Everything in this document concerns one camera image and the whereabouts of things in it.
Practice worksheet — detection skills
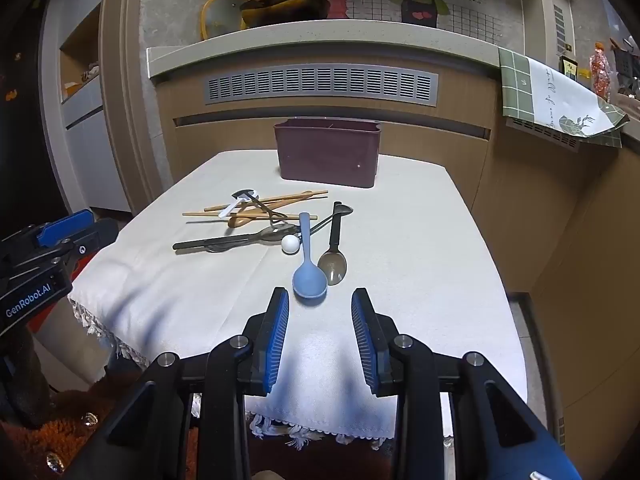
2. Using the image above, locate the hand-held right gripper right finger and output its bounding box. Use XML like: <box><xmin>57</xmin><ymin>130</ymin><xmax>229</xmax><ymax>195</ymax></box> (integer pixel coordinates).
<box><xmin>351</xmin><ymin>287</ymin><xmax>583</xmax><ymax>480</ymax></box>

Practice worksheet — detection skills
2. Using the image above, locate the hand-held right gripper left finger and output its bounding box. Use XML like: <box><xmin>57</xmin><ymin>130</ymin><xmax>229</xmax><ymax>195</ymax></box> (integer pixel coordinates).
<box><xmin>62</xmin><ymin>287</ymin><xmax>291</xmax><ymax>480</ymax></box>

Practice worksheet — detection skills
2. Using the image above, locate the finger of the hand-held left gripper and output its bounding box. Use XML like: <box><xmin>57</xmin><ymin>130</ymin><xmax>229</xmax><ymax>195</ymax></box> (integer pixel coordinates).
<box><xmin>36</xmin><ymin>209</ymin><xmax>97</xmax><ymax>250</ymax></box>
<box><xmin>59</xmin><ymin>217</ymin><xmax>121</xmax><ymax>281</ymax></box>

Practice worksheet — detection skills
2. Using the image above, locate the blue plastic spoon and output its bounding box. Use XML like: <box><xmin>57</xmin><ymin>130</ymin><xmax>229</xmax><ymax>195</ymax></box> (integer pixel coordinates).
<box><xmin>292</xmin><ymin>212</ymin><xmax>329</xmax><ymax>300</ymax></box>

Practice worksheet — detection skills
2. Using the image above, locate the white ball-ended metal utensil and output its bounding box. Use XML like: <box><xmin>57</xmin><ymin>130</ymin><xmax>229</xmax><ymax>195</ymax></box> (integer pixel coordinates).
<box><xmin>281</xmin><ymin>210</ymin><xmax>346</xmax><ymax>254</ymax></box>

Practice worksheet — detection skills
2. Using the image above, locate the black-handled metal spoon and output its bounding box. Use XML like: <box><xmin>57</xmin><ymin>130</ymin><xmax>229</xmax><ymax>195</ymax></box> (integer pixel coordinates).
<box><xmin>172</xmin><ymin>224</ymin><xmax>301</xmax><ymax>252</ymax></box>

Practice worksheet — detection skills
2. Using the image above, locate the wooden chopstick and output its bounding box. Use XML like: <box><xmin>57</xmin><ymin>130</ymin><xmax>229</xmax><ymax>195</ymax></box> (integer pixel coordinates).
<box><xmin>182</xmin><ymin>211</ymin><xmax>319</xmax><ymax>221</ymax></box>
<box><xmin>220</xmin><ymin>191</ymin><xmax>326</xmax><ymax>217</ymax></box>
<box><xmin>204</xmin><ymin>189</ymin><xmax>329</xmax><ymax>211</ymax></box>

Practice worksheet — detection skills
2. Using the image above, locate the purple plastic utensil holder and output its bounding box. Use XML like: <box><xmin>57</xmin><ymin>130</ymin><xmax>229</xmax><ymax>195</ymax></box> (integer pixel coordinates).
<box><xmin>273</xmin><ymin>117</ymin><xmax>383</xmax><ymax>190</ymax></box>

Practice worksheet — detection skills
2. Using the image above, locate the white shelf cabinet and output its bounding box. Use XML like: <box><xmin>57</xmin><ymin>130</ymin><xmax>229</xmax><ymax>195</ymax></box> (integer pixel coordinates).
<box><xmin>40</xmin><ymin>0</ymin><xmax>133</xmax><ymax>216</ymax></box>

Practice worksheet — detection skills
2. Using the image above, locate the white fringed tablecloth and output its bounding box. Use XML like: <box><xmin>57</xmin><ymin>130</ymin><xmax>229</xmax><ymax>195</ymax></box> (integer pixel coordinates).
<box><xmin>67</xmin><ymin>149</ymin><xmax>531</xmax><ymax>448</ymax></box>

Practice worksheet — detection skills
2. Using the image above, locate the small white plastic spoon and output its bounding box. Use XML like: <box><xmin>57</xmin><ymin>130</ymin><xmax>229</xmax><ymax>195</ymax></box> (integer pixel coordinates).
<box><xmin>218</xmin><ymin>188</ymin><xmax>261</xmax><ymax>219</ymax></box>

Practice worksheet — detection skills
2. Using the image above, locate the grey vent grille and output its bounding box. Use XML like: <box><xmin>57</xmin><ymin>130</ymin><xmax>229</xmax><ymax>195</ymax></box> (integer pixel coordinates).
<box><xmin>204</xmin><ymin>64</ymin><xmax>441</xmax><ymax>107</ymax></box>

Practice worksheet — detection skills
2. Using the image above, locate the yellow-rimmed glass lid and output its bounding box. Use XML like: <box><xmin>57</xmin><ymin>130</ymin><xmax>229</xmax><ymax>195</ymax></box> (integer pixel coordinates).
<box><xmin>201</xmin><ymin>0</ymin><xmax>251</xmax><ymax>41</ymax></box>

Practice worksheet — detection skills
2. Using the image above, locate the grey stone countertop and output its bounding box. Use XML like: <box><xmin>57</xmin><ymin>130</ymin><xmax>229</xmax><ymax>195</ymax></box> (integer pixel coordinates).
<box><xmin>146</xmin><ymin>19</ymin><xmax>640</xmax><ymax>156</ymax></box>

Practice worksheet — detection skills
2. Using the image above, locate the green checked cloth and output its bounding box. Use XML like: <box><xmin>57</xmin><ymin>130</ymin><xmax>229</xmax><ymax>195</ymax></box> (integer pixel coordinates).
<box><xmin>498</xmin><ymin>47</ymin><xmax>631</xmax><ymax>150</ymax></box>

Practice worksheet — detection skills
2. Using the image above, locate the red snack bag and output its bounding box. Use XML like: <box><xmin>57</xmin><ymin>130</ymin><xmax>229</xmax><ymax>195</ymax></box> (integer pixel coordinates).
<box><xmin>589</xmin><ymin>41</ymin><xmax>613</xmax><ymax>102</ymax></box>

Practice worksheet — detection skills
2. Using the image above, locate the black basket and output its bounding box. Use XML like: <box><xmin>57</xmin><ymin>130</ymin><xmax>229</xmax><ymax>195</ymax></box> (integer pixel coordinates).
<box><xmin>609</xmin><ymin>37</ymin><xmax>640</xmax><ymax>98</ymax></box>

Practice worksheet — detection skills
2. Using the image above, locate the brown spoon with black handle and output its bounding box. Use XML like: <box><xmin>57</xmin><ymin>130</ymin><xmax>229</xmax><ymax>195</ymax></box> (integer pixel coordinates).
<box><xmin>318</xmin><ymin>202</ymin><xmax>354</xmax><ymax>286</ymax></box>

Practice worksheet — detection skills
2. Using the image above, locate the frying pan with yellow handle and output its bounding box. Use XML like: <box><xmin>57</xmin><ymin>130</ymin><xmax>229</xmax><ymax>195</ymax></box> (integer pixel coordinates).
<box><xmin>220</xmin><ymin>0</ymin><xmax>332</xmax><ymax>28</ymax></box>

